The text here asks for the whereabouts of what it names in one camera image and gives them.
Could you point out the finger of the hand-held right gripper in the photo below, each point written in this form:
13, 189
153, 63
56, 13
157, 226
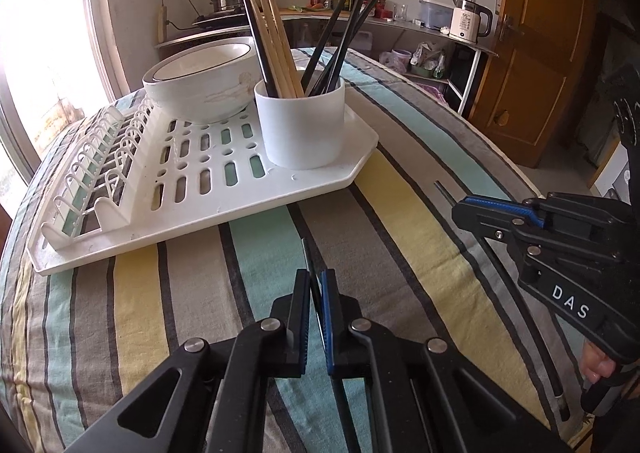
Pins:
490, 228
505, 210

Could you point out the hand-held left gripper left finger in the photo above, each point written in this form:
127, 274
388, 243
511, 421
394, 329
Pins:
301, 323

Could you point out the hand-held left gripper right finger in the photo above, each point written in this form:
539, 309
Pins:
328, 323

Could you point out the white chopstick cup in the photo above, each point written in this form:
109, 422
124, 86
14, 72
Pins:
302, 133

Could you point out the person's right hand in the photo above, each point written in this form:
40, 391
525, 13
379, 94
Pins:
595, 363

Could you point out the striped tablecloth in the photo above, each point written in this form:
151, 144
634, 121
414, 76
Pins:
425, 213

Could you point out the metal kitchen cabinet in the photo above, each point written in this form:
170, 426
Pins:
465, 63

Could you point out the wooden door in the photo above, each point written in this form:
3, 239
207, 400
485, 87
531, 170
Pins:
535, 58

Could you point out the white plastic dish rack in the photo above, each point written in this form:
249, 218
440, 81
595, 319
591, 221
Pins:
200, 193

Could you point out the plastic bags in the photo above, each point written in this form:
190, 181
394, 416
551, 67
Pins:
427, 60

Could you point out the purple cup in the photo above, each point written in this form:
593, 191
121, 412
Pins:
401, 59

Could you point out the white electric kettle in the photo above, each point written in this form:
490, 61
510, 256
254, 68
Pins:
467, 20

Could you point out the clear plastic container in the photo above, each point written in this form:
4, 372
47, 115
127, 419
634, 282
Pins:
435, 13

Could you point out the white plastic jug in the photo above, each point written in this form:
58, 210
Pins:
365, 40

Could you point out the glass cup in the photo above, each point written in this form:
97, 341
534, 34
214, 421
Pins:
401, 12

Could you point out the red lidded jar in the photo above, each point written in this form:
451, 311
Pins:
382, 8

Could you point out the white ceramic bowl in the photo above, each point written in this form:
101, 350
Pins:
200, 93

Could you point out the black cooktop stove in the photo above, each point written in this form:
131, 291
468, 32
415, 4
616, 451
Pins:
220, 19

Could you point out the cream power strip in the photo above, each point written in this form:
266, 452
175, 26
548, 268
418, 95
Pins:
161, 23

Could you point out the white framed window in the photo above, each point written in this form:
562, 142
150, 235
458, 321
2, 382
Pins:
95, 33

